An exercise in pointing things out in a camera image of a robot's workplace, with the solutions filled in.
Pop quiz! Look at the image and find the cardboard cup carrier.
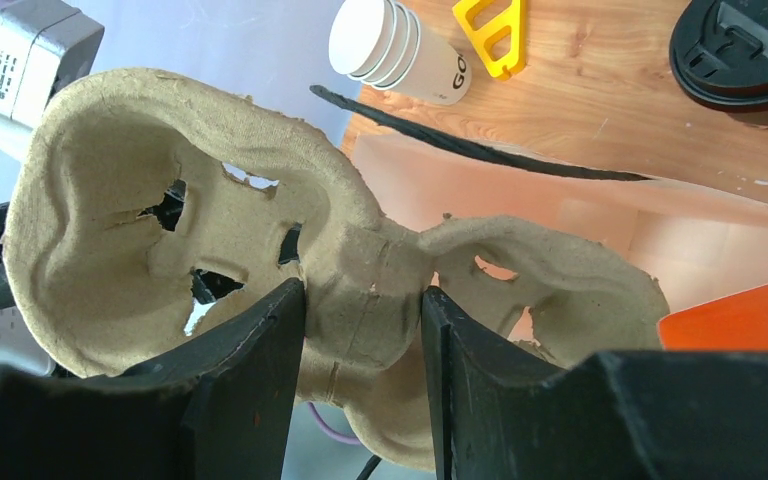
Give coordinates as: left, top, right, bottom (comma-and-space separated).
2, 68, 669, 470

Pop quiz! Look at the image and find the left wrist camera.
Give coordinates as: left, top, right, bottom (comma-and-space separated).
0, 0, 105, 163

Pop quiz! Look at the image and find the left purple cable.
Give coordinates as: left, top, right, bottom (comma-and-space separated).
305, 400, 362, 446

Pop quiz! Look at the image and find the orange paper bag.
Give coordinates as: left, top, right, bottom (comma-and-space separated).
313, 86, 768, 351

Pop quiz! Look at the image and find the yellow triangular plastic stand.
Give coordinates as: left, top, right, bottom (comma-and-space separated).
451, 0, 529, 81

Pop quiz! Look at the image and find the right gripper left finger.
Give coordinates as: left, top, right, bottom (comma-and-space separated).
0, 278, 306, 479

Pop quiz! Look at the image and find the stack of paper cups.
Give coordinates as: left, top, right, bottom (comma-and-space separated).
328, 0, 472, 105

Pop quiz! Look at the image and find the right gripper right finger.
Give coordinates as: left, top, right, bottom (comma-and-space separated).
421, 287, 768, 479

